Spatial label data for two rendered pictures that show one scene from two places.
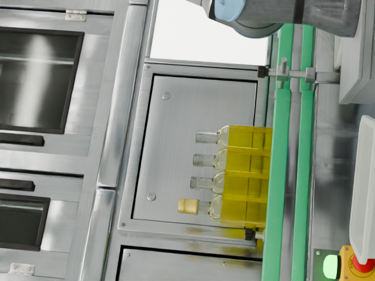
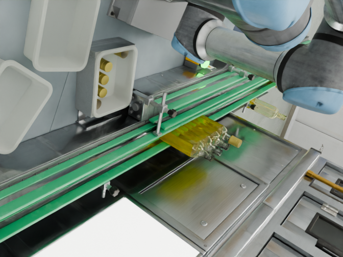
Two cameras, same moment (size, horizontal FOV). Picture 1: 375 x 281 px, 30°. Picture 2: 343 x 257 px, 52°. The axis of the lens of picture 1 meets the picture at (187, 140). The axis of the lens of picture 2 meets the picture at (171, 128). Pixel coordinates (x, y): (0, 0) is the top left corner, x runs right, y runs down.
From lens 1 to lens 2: 191 cm
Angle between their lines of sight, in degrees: 83
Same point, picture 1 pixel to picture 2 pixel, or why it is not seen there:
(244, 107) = (158, 188)
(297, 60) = (129, 140)
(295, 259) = (212, 80)
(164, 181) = (231, 187)
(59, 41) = not seen: outside the picture
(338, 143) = (163, 82)
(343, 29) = not seen: outside the picture
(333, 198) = (182, 76)
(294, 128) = (175, 99)
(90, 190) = (277, 214)
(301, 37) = (114, 146)
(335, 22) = not seen: outside the picture
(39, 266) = (317, 206)
